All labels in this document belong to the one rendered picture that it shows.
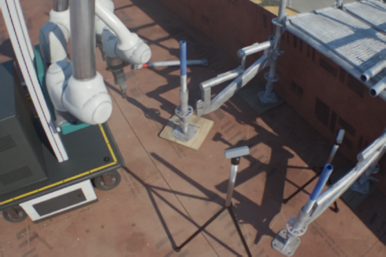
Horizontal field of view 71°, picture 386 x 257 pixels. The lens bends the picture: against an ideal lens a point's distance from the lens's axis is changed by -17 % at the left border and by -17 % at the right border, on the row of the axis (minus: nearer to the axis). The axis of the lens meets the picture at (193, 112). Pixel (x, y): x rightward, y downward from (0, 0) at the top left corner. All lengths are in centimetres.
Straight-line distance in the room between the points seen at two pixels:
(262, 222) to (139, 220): 75
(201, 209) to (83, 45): 125
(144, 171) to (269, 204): 86
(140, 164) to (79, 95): 106
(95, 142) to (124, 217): 49
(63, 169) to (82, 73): 80
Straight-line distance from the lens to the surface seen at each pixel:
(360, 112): 222
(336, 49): 213
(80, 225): 205
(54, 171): 192
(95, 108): 127
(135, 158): 227
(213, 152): 227
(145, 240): 192
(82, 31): 118
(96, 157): 190
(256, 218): 200
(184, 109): 217
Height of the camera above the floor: 174
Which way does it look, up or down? 43 degrees down
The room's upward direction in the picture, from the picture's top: straight up
